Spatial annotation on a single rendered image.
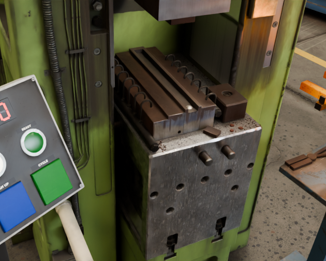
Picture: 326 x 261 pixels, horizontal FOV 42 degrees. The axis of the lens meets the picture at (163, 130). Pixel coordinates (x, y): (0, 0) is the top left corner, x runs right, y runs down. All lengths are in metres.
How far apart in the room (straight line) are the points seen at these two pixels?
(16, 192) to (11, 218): 0.05
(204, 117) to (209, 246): 0.55
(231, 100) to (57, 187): 0.61
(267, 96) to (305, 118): 1.61
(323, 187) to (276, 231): 0.92
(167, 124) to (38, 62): 0.38
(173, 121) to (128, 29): 0.49
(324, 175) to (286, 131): 1.56
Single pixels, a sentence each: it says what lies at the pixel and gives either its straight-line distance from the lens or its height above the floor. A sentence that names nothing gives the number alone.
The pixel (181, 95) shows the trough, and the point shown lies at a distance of 1.30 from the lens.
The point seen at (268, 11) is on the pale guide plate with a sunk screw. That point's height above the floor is 1.20.
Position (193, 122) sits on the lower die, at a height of 0.95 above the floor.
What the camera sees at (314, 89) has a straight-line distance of 1.35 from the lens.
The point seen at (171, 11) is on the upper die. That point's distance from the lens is 1.05.
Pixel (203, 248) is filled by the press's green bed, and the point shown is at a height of 0.41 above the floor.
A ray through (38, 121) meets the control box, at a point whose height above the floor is 1.12.
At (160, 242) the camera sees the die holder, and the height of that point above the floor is 0.54.
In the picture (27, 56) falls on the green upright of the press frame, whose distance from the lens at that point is 1.13.
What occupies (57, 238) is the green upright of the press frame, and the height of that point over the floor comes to 0.48.
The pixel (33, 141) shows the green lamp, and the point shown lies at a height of 1.09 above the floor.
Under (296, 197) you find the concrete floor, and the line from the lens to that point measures 2.52.
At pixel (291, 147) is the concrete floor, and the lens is 2.87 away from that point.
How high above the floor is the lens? 1.66
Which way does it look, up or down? 36 degrees down
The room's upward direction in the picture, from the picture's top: 4 degrees clockwise
